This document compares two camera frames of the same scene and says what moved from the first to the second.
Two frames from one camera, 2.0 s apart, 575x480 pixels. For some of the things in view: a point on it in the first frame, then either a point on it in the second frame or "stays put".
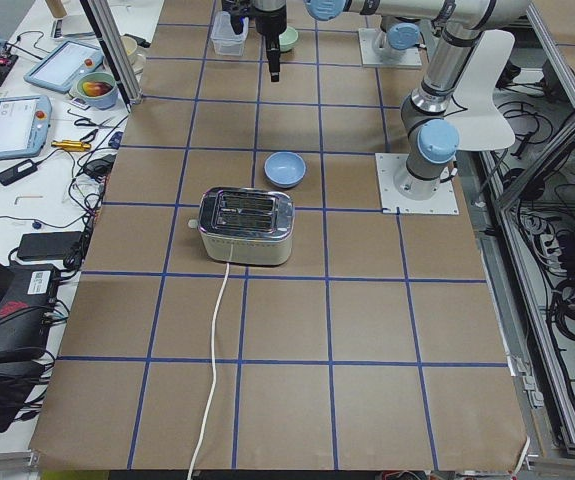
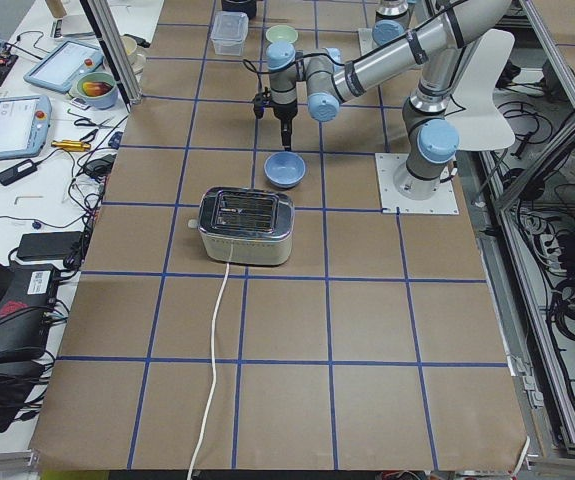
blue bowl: [284, 169] stays put
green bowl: [288, 38] stays put
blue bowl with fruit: [98, 89] stays put
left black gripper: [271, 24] → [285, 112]
